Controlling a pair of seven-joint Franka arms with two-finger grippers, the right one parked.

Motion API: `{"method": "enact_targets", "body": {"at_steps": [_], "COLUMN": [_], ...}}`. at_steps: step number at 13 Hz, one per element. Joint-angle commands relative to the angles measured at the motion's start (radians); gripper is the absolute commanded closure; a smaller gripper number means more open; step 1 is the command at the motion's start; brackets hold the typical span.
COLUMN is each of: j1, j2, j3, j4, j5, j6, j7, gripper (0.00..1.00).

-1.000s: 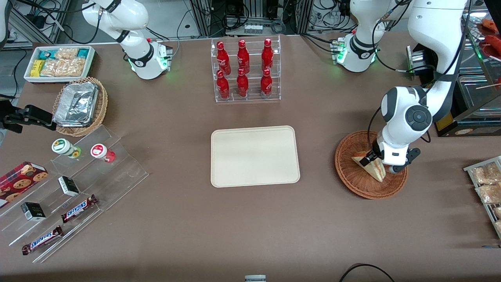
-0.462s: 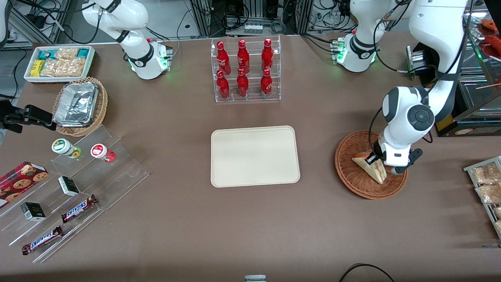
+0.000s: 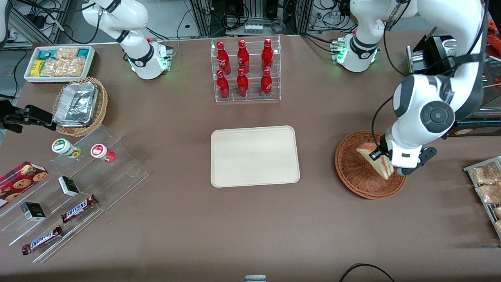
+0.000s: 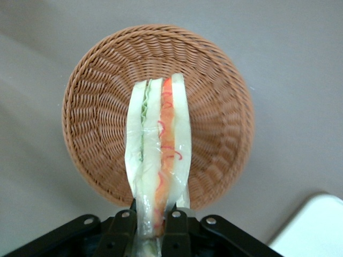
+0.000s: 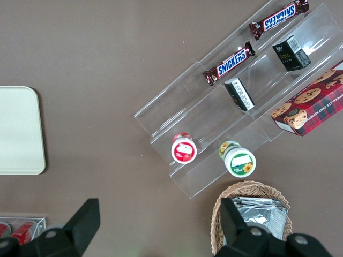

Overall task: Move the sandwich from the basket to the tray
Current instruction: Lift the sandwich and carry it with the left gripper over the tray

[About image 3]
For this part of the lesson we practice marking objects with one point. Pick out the Snickers chocolate bar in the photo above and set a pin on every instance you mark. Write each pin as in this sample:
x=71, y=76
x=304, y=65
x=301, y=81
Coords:
x=42, y=240
x=78, y=208

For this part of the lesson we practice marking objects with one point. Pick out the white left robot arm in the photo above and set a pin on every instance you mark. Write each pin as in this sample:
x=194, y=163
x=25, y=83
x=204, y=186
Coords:
x=415, y=98

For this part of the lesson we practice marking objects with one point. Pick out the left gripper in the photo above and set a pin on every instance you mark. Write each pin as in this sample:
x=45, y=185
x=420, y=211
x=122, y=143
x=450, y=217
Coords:
x=383, y=150

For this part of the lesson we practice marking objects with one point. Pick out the tray with wrapped pastries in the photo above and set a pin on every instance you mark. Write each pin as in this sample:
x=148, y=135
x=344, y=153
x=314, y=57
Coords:
x=467, y=169

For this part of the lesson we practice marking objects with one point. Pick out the black metal appliance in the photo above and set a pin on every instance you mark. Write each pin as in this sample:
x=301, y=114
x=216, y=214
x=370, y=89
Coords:
x=430, y=55

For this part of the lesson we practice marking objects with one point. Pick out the cream rectangular serving tray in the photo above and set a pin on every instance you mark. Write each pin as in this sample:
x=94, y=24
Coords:
x=254, y=156

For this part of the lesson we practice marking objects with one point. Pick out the green lid yogurt cup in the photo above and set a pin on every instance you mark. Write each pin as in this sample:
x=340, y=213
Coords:
x=62, y=146

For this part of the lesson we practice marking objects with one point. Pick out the white power strip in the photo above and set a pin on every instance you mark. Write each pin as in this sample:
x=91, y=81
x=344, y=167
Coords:
x=253, y=29

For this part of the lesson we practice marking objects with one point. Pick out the brown round wicker basket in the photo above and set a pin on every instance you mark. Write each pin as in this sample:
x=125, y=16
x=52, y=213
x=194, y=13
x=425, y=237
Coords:
x=352, y=176

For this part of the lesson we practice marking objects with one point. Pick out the yellow snack pack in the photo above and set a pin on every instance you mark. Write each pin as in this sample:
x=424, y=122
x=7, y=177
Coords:
x=37, y=68

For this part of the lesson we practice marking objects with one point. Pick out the red lid yogurt cup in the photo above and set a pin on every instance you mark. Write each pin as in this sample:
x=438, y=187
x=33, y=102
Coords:
x=100, y=150

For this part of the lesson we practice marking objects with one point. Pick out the white rectangular snack bin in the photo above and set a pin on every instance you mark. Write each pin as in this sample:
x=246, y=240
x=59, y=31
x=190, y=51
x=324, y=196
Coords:
x=58, y=80

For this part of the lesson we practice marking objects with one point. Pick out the silver foil packets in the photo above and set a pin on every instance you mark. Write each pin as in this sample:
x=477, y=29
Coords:
x=76, y=103

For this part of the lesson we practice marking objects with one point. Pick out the teal snack pack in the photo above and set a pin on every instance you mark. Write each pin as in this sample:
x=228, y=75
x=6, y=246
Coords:
x=47, y=54
x=83, y=53

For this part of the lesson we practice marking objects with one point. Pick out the clear acrylic bottle rack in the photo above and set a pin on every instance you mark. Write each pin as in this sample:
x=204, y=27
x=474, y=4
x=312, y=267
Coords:
x=252, y=100

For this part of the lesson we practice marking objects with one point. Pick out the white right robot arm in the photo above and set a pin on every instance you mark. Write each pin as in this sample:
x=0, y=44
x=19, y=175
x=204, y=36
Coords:
x=137, y=23

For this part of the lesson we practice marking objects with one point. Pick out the orange plastic item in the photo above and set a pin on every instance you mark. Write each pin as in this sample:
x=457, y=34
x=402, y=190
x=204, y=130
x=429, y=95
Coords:
x=494, y=29

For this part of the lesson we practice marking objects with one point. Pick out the red Coca-Cola bottle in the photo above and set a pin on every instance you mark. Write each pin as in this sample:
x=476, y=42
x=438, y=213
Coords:
x=223, y=58
x=242, y=84
x=243, y=56
x=223, y=86
x=266, y=84
x=267, y=56

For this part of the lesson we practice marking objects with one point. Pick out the small black carton box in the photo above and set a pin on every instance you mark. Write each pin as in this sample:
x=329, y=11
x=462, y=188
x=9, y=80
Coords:
x=69, y=186
x=33, y=212

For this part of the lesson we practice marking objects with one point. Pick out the clear acrylic stepped shelf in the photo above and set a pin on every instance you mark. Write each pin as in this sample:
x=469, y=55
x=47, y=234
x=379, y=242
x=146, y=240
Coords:
x=117, y=176

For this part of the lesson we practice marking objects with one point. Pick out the clear cracker pack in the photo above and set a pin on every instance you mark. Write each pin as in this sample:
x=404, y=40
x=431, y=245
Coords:
x=53, y=68
x=74, y=67
x=66, y=53

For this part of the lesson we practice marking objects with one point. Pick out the clear bagged pastry pack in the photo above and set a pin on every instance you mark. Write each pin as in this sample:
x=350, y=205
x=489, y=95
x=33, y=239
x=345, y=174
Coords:
x=498, y=212
x=498, y=227
x=485, y=174
x=489, y=194

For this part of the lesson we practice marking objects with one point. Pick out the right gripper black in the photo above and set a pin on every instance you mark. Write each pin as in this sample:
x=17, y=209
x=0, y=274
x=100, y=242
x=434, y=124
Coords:
x=24, y=116

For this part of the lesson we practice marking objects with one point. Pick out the red plaid cookie box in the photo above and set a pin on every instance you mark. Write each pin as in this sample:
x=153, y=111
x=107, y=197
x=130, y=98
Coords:
x=19, y=182

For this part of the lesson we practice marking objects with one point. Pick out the light wicker basket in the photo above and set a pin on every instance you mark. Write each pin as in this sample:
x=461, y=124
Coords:
x=102, y=105

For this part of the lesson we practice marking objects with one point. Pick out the triangular sandwich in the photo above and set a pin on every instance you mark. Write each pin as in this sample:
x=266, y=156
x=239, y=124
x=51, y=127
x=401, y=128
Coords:
x=372, y=160

